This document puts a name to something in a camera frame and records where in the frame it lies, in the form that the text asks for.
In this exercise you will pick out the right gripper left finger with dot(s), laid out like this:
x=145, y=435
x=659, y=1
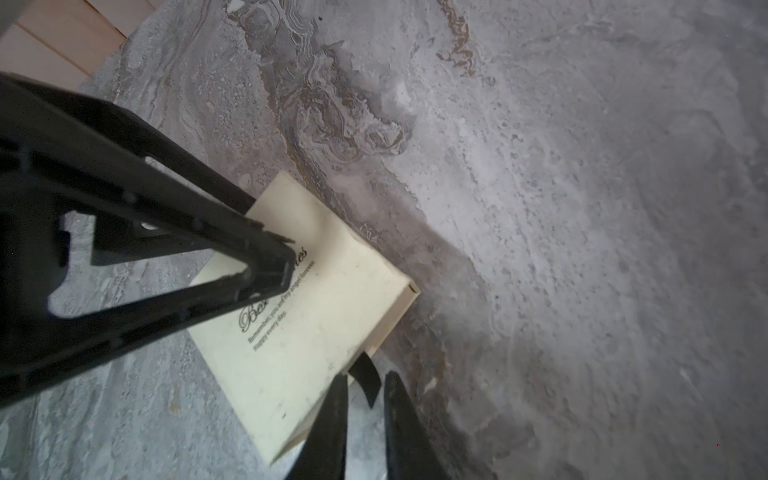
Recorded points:
x=323, y=455

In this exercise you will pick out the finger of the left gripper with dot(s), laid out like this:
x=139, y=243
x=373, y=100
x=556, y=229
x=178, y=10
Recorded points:
x=64, y=152

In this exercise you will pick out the cream jewelry box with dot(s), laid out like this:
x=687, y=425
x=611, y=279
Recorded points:
x=275, y=359

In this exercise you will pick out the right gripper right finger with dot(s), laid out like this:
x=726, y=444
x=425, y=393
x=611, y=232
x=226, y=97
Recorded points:
x=409, y=453

